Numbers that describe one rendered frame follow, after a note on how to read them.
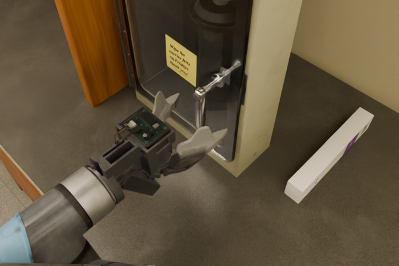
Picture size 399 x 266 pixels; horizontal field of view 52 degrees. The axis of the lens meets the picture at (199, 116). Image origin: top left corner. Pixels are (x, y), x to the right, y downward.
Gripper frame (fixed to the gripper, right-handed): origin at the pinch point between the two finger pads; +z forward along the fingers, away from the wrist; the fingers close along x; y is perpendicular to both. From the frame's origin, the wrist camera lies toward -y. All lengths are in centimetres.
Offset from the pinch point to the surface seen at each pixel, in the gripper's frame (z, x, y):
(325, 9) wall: 48.6, 4.9, -6.2
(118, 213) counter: -16.5, 6.0, -20.5
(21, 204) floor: -25, 88, -115
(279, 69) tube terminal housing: 14.0, -5.3, 4.8
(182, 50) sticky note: 4.4, 8.3, 6.7
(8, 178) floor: -22, 104, -115
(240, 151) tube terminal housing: 5.8, -5.3, -11.2
